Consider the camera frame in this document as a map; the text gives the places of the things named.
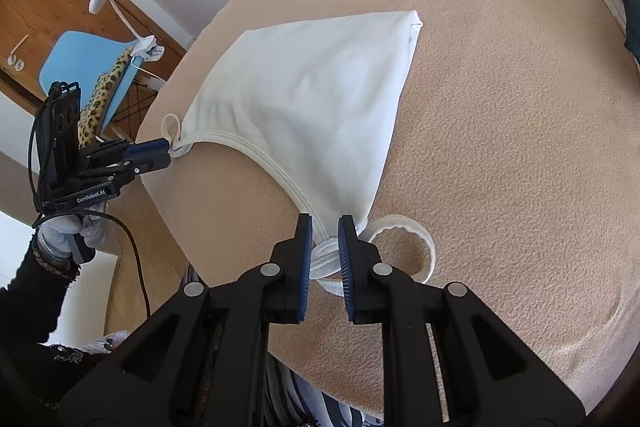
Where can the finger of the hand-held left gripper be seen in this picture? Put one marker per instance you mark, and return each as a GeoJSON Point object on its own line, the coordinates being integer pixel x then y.
{"type": "Point", "coordinates": [150, 164]}
{"type": "Point", "coordinates": [147, 148]}

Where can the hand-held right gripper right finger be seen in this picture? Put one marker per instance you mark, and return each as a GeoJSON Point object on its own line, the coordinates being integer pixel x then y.
{"type": "Point", "coordinates": [345, 277]}

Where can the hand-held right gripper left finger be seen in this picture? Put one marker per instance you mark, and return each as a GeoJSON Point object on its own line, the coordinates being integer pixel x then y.
{"type": "Point", "coordinates": [305, 277]}

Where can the white camisole top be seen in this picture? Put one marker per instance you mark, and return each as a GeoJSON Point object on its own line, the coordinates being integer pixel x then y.
{"type": "Point", "coordinates": [310, 107]}

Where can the person's left forearm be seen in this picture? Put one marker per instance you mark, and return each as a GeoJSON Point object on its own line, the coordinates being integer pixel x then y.
{"type": "Point", "coordinates": [30, 292]}

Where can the person's right forearm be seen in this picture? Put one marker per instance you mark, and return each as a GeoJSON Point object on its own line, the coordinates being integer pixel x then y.
{"type": "Point", "coordinates": [45, 377]}

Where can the person's left hand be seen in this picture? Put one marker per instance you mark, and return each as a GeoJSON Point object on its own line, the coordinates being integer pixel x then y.
{"type": "Point", "coordinates": [60, 232]}

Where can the person's right hand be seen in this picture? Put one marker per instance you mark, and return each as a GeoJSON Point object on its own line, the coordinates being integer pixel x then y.
{"type": "Point", "coordinates": [112, 338]}

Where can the leopard print cloth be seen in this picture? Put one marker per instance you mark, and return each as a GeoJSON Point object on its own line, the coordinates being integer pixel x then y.
{"type": "Point", "coordinates": [102, 97]}

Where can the light blue chair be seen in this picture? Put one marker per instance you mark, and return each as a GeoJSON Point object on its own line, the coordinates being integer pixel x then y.
{"type": "Point", "coordinates": [65, 62]}

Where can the person's striped clothing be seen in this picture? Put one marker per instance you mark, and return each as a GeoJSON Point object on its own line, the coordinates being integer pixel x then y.
{"type": "Point", "coordinates": [310, 397]}

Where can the beige fleece blanket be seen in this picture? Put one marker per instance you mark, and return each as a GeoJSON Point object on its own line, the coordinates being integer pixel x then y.
{"type": "Point", "coordinates": [500, 157]}

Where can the white folded garment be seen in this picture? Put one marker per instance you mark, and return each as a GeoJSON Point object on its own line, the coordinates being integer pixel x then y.
{"type": "Point", "coordinates": [612, 2]}

